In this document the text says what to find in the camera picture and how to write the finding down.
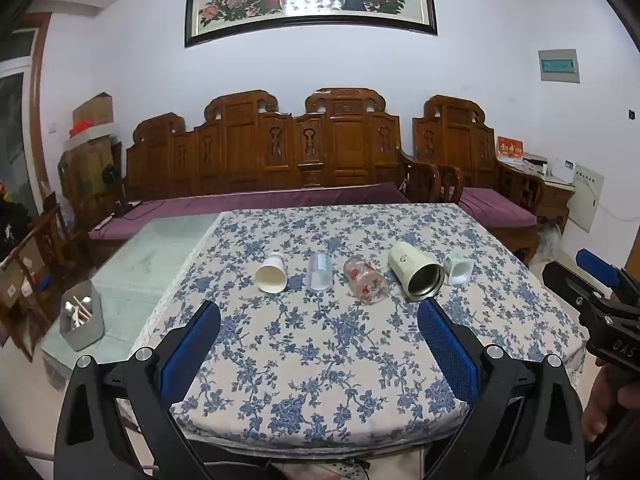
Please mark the red-printed glass cup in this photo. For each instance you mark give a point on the red-printed glass cup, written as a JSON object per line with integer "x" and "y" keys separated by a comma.
{"x": 367, "y": 282}

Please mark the short purple seat cushion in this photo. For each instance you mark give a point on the short purple seat cushion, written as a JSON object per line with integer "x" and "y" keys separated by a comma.
{"x": 495, "y": 212}

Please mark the grey wall panel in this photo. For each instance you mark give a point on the grey wall panel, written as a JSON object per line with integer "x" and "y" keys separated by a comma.
{"x": 559, "y": 66}

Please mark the cream steel-lined cup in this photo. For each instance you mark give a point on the cream steel-lined cup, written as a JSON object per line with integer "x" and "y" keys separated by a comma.
{"x": 410, "y": 262}

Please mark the clear plastic cup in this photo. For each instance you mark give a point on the clear plastic cup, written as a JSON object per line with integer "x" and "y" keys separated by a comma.
{"x": 318, "y": 272}

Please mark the long purple seat cushion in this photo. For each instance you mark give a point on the long purple seat cushion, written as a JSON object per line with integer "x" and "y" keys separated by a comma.
{"x": 250, "y": 202}

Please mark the blue floral tablecloth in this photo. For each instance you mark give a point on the blue floral tablecloth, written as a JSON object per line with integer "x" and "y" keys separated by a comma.
{"x": 310, "y": 360}

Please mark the white spoon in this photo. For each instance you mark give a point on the white spoon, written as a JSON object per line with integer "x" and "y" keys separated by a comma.
{"x": 75, "y": 317}

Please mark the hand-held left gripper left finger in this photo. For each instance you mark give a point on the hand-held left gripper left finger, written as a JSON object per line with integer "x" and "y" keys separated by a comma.
{"x": 192, "y": 350}

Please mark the white device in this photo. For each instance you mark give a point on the white device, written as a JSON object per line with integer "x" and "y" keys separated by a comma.
{"x": 564, "y": 171}

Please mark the black fan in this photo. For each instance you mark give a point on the black fan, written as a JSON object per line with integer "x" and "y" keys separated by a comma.
{"x": 110, "y": 176}

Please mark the cardboard box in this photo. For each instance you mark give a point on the cardboard box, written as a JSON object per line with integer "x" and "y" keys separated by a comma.
{"x": 94, "y": 110}

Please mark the white paper cup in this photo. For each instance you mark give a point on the white paper cup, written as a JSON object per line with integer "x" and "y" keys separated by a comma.
{"x": 271, "y": 275}

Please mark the wooden side table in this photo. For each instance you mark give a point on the wooden side table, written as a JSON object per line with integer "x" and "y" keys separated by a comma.
{"x": 555, "y": 197}

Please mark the grey utensil holder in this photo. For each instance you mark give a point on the grey utensil holder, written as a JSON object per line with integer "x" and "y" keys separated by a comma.
{"x": 85, "y": 332}

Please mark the framed floral painting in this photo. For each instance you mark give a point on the framed floral painting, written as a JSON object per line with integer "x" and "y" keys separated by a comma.
{"x": 310, "y": 5}

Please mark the small white square cup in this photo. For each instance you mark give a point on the small white square cup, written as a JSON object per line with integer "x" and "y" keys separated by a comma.
{"x": 459, "y": 270}

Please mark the white power strip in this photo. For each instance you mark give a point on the white power strip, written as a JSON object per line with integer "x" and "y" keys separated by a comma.
{"x": 345, "y": 471}

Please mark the wooden chopstick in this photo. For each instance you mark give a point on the wooden chopstick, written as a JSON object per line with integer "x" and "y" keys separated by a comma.
{"x": 81, "y": 306}

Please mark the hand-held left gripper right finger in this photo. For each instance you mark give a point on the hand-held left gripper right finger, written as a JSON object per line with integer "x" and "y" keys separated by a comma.
{"x": 447, "y": 355}

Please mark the wooden chair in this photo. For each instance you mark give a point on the wooden chair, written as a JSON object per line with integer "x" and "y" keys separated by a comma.
{"x": 42, "y": 260}

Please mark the red box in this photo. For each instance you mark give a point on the red box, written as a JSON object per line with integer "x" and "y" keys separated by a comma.
{"x": 510, "y": 149}

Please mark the carved wooden sofa bench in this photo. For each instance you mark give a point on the carved wooden sofa bench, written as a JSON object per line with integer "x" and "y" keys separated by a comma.
{"x": 300, "y": 145}

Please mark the white wall distribution box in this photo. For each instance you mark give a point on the white wall distribution box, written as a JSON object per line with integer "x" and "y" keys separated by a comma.
{"x": 586, "y": 200}

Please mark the clear plastic bag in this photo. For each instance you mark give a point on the clear plastic bag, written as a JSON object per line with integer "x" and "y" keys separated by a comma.
{"x": 550, "y": 239}

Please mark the carved wooden armchair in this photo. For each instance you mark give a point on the carved wooden armchair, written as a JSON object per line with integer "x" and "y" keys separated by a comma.
{"x": 460, "y": 145}

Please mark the wooden cabinet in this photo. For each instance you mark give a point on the wooden cabinet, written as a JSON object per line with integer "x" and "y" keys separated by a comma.
{"x": 87, "y": 172}

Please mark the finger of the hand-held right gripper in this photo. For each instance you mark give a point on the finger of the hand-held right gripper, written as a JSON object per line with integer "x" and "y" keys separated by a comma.
{"x": 567, "y": 285}
{"x": 595, "y": 262}

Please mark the person's right hand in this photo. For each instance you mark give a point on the person's right hand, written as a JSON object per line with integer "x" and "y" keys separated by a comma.
{"x": 597, "y": 400}

